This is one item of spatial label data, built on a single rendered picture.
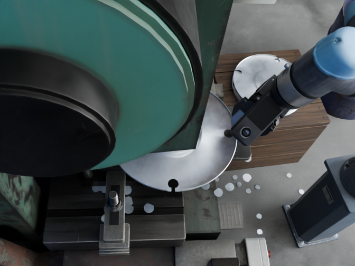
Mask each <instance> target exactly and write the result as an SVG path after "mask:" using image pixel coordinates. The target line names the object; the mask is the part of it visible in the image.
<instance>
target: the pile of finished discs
mask: <svg viewBox="0 0 355 266"><path fill-rule="evenodd" d="M286 63H289V64H290V65H291V63H290V62H288V61H287V60H285V59H283V58H281V59H280V58H279V59H278V58H277V57H275V55H270V54H256V55H252V56H249V57H247V58H245V59H243V60H242V61H241V62H240V63H239V64H238V65H237V67H236V69H235V71H234V73H233V76H232V89H233V92H234V94H235V96H236V98H237V99H238V101H239V100H240V99H241V98H244V97H246V98H247V99H249V98H250V96H251V95H253V94H254V93H255V92H256V90H257V89H258V88H259V87H260V85H261V84H263V83H264V82H265V81H267V80H268V79H269V78H270V77H272V76H273V75H276V76H278V75H279V74H280V73H281V72H282V71H283V70H284V69H285V68H284V65H285V64H286ZM295 110H296V109H295ZM295 110H291V109H290V110H289V112H288V113H287V114H286V115H285V116H287V115H289V114H291V113H293V112H294V111H295Z"/></svg>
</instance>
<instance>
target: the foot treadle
mask: <svg viewBox="0 0 355 266"><path fill-rule="evenodd" d="M218 209H219V219H220V228H221V230H233V229H242V228H243V227H244V224H243V219H242V211H241V205H240V204H239V203H218Z"/></svg>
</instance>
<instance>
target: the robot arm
mask: <svg viewBox="0 0 355 266"><path fill-rule="evenodd" d="M344 25H345V27H342V28H339V29H337V30H336V31H334V32H333V33H331V34H329V35H328V36H326V37H324V38H322V39H321V40H319V41H318V42H317V43H316V45H315V46H314V47H312V48H311V49H310V50H308V51H307V52H306V53H304V54H303V55H302V56H301V57H299V58H298V59H297V60H296V61H294V62H293V63H292V64H291V65H290V64H289V63H286V64H285V65H284V68H285V69H284V70H283V71H282V72H281V73H280V74H279V75H278V76H276V75H273V76H272V77H270V78H269V79H268V80H267V81H265V82H264V83H263V84H261V85H260V87H259V88H258V89H257V90H256V92H255V93H254V94H253V95H251V96H250V98H249V99H247V98H246V97H244V98H241V99H240V100H239V101H238V102H237V103H236V104H235V105H234V107H233V111H232V114H231V115H232V116H231V126H232V127H231V129H230V132H231V134H232V135H233V136H234V137H235V138H236V139H237V140H238V141H239V142H240V143H241V144H242V145H244V146H250V145H251V144H252V143H253V142H254V141H255V140H256V139H257V138H258V137H259V136H265V135H267V134H269V133H270V132H271V131H274V129H275V126H277V125H278V124H279V119H280V118H283V117H284V116H285V115H286V114H287V113H288V112H289V110H290V109H291V110H295V109H298V108H300V107H303V106H307V105H308V104H310V103H311V102H313V101H315V100H317V99H318V98H320V97H322V96H323V95H325V94H327V93H329V92H330V91H335V92H338V93H340V94H343V95H346V96H348V97H351V98H354V99H355V0H354V1H353V2H351V3H350V4H349V6H348V7H347V9H346V11H345V14H344ZM273 79H274V80H273ZM340 179H341V183H342V185H343V187H344V188H345V190H346V191H347V192H348V193H349V194H350V195H351V196H353V197H354V198H355V157H352V158H350V159H348V160H347V161H346V162H345V163H344V164H343V165H342V167H341V169H340Z"/></svg>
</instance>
